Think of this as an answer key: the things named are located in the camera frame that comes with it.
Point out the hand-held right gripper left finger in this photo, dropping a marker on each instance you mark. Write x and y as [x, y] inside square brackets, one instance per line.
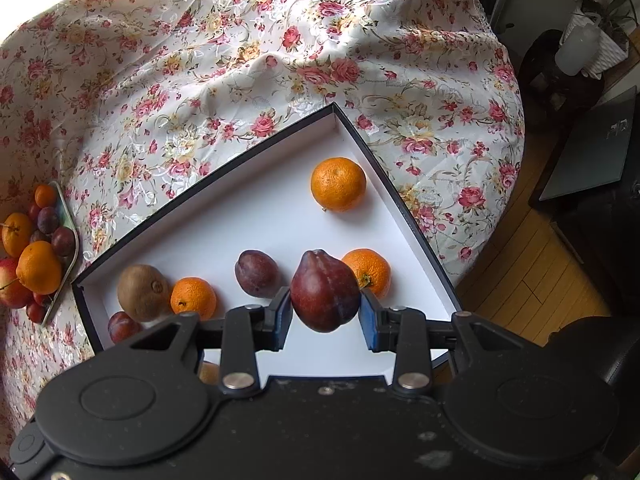
[285, 317]

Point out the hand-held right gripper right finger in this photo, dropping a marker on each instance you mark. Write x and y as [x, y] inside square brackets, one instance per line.
[367, 321]

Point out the dark red pear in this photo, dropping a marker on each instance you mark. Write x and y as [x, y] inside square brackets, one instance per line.
[325, 295]

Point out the large dark plum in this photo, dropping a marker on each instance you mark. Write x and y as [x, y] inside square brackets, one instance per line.
[256, 272]

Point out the black box with white inside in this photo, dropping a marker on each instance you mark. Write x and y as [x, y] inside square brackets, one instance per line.
[260, 200]

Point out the green brown kiwi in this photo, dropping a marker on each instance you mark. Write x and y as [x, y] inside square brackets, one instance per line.
[143, 292]

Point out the small purple plum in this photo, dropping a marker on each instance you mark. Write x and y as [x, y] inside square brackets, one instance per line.
[122, 326]

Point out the dark plum right plate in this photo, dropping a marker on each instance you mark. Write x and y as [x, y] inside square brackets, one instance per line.
[64, 241]

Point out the black chair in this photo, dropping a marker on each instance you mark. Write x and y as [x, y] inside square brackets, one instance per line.
[600, 360]

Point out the red cherry tomato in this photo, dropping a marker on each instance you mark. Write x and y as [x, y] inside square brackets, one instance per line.
[35, 312]
[43, 299]

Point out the pale green tray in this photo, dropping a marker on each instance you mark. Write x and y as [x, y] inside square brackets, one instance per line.
[65, 207]

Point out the large orange with long stem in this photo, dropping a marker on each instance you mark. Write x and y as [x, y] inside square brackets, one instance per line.
[39, 267]

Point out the tiny orange mandarin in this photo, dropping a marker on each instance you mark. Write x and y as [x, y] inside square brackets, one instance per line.
[45, 196]

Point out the dark red plum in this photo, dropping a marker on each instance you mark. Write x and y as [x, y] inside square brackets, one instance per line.
[32, 212]

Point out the red yellow apple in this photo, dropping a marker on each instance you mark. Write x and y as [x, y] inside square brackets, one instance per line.
[12, 285]

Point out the floral tablecloth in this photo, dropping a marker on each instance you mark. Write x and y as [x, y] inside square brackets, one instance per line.
[300, 35]

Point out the dark round stool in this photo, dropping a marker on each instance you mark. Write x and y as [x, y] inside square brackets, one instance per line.
[555, 90]

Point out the white jug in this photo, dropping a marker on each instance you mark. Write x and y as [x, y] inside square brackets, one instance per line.
[577, 49]

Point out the potted plant in white pot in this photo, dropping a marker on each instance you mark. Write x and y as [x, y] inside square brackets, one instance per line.
[612, 45]

